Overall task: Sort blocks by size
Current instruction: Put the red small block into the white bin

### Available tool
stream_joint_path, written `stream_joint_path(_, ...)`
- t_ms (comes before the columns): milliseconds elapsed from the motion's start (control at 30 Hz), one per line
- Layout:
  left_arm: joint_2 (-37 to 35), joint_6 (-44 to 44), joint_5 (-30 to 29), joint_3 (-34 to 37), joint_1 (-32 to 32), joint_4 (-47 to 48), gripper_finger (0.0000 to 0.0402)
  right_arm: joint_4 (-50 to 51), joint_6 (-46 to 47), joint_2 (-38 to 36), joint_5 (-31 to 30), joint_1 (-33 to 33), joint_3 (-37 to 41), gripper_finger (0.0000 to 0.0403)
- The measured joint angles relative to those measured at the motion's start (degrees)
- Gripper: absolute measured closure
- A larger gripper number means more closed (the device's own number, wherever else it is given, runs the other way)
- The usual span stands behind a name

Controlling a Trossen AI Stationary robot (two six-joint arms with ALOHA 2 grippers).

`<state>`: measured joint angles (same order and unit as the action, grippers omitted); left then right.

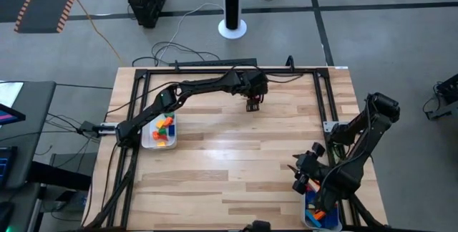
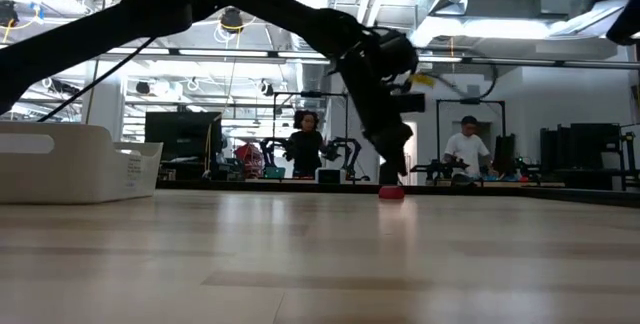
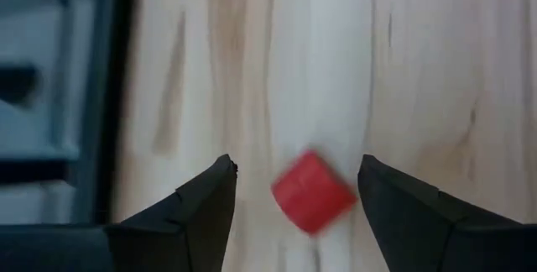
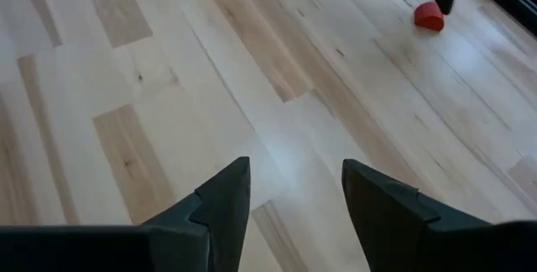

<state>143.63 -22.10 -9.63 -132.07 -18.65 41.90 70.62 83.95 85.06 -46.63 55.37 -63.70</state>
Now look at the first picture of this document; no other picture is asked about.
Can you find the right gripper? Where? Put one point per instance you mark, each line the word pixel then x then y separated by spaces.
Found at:
pixel 309 169

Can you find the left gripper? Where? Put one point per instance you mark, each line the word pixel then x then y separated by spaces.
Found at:
pixel 255 83

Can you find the red wooden block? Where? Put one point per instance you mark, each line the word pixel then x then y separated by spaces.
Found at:
pixel 308 189

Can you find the natural wooden block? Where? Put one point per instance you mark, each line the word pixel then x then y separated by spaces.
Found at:
pixel 315 185

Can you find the blue toy brick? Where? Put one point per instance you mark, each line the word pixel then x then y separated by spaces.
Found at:
pixel 310 199
pixel 331 218
pixel 171 130

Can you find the small blue brick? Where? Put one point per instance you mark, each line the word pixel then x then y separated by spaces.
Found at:
pixel 313 220

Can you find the green wedge block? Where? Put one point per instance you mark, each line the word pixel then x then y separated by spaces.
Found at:
pixel 170 115

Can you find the small orange toy brick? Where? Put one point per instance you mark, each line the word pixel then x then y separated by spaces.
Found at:
pixel 167 121

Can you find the small green block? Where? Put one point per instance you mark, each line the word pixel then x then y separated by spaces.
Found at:
pixel 162 131

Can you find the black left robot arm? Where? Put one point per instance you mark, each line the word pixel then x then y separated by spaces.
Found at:
pixel 200 87

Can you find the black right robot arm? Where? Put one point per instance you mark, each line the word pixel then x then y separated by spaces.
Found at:
pixel 358 153

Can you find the white plastic bin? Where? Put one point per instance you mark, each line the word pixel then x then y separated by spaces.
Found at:
pixel 150 142
pixel 304 217

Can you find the black power strip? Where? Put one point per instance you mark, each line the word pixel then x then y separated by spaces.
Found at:
pixel 214 62

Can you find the black rounded object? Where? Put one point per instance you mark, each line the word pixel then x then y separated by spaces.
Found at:
pixel 259 226

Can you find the black crate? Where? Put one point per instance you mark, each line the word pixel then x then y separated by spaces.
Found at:
pixel 148 6

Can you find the black floor equipment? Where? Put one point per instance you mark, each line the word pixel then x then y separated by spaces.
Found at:
pixel 449 92

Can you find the black desk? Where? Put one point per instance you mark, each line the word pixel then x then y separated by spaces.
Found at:
pixel 35 117

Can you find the white paper sheet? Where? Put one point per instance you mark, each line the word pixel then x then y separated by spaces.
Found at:
pixel 9 94

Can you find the black tablet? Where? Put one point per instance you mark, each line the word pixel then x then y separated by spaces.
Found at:
pixel 7 116

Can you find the black keyboard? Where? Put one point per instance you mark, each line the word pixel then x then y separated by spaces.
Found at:
pixel 5 167

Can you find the black aluminium table frame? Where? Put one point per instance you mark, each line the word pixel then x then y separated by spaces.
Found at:
pixel 307 71

